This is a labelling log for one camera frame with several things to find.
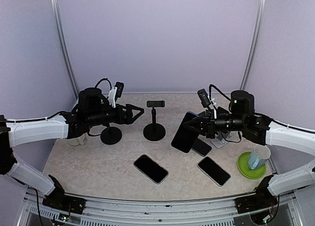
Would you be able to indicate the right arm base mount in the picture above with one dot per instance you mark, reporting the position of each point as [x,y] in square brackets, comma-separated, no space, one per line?
[255,202]

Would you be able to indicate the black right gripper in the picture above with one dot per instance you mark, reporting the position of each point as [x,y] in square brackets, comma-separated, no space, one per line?
[210,129]

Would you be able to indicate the blue-edged black phone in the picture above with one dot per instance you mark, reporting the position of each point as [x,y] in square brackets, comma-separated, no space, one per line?
[184,138]

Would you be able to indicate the light blue cup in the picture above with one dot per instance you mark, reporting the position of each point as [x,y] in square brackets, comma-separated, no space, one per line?
[258,157]

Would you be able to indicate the aluminium frame post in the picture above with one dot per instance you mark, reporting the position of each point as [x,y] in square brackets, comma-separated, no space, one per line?
[62,41]
[254,44]

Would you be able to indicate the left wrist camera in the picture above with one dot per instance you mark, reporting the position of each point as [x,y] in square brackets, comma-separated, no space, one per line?
[115,93]

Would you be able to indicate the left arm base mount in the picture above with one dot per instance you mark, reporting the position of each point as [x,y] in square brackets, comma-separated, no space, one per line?
[65,203]

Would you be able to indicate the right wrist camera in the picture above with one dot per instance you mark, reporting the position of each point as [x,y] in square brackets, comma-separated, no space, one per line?
[207,102]

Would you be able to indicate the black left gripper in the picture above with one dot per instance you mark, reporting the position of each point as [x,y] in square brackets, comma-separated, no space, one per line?
[128,119]

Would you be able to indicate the white-edged black phone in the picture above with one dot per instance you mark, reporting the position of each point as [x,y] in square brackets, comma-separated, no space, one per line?
[214,171]

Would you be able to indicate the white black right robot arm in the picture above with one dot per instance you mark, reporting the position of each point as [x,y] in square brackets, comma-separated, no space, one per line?
[259,129]

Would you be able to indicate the left aluminium frame post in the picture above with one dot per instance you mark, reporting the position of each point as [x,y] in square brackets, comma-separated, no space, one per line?
[62,41]

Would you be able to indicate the right aluminium frame post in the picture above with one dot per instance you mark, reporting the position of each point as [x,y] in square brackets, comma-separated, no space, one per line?
[254,44]

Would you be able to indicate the green plate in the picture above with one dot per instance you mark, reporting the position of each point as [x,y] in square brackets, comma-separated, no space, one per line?
[246,171]

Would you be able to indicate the white mug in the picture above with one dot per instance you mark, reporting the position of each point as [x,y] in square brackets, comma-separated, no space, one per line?
[78,141]

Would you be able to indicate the silver folding phone stand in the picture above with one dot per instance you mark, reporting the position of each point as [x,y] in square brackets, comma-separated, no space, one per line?
[221,139]

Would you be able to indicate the teal-edged black phone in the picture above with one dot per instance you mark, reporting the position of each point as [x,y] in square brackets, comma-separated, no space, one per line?
[201,147]

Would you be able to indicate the black round-base phone stand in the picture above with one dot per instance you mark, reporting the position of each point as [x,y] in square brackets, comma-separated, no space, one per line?
[154,131]

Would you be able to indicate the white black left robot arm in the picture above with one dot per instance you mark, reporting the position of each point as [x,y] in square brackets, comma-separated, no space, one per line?
[93,109]

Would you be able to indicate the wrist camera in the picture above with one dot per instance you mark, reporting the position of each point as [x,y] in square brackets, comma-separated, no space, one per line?
[115,93]
[207,102]

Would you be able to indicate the clear-case black phone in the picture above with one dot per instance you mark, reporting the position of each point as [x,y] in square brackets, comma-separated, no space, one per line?
[151,169]

